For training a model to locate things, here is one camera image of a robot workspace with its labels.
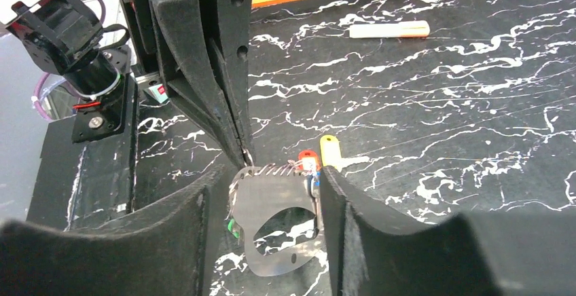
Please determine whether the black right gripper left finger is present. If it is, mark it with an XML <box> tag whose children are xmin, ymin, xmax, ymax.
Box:
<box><xmin>1</xmin><ymin>165</ymin><xmax>234</xmax><ymax>295</ymax></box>

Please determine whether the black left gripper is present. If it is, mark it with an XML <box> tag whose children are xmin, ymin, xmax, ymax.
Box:
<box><xmin>121</xmin><ymin>0</ymin><xmax>253</xmax><ymax>168</ymax></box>

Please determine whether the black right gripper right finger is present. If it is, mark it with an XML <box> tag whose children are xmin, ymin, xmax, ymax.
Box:
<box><xmin>320</xmin><ymin>166</ymin><xmax>575</xmax><ymax>295</ymax></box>

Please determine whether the green tagged key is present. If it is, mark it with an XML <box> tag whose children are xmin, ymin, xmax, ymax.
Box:
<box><xmin>227</xmin><ymin>218</ymin><xmax>242</xmax><ymax>239</ymax></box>

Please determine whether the white metal keyring plate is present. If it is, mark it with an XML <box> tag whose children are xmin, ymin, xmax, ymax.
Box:
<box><xmin>228</xmin><ymin>164</ymin><xmax>323</xmax><ymax>277</ymax></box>

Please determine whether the blue tagged key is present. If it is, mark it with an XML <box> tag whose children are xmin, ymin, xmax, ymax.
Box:
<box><xmin>308</xmin><ymin>171</ymin><xmax>320</xmax><ymax>202</ymax></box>

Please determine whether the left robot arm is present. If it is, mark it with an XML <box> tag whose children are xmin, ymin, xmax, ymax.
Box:
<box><xmin>7</xmin><ymin>0</ymin><xmax>254</xmax><ymax>168</ymax></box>

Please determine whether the white label box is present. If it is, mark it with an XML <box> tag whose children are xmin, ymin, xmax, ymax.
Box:
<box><xmin>146</xmin><ymin>84</ymin><xmax>168</xmax><ymax>104</ymax></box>

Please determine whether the orange capped white highlighter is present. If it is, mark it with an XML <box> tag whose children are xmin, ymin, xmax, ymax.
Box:
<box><xmin>349</xmin><ymin>20</ymin><xmax>431</xmax><ymax>39</ymax></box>

